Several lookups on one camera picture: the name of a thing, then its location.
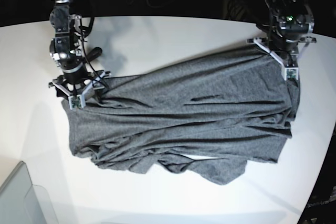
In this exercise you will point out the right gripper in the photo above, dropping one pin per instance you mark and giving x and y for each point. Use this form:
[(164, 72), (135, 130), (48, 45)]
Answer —
[(91, 86)]

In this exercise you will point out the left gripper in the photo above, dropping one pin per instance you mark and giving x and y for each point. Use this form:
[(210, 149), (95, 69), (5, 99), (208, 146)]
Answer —
[(285, 52)]

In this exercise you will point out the grey t-shirt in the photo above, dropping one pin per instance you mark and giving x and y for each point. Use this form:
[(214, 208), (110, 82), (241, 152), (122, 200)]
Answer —
[(210, 115)]

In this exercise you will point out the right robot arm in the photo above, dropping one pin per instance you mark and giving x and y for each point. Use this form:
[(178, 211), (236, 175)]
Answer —
[(67, 50)]

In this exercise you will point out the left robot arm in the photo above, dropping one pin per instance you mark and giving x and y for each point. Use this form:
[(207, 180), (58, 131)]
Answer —
[(288, 33)]

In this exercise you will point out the translucent grey tray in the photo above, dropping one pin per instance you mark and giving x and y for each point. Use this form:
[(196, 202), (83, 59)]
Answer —
[(24, 202)]

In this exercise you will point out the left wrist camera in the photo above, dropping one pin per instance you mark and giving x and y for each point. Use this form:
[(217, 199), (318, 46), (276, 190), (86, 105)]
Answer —
[(290, 73)]

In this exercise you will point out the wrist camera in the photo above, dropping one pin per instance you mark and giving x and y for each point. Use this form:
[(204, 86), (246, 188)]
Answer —
[(77, 101), (290, 73)]

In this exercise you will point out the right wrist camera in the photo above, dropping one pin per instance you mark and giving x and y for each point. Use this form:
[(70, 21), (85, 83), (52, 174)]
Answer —
[(77, 101)]

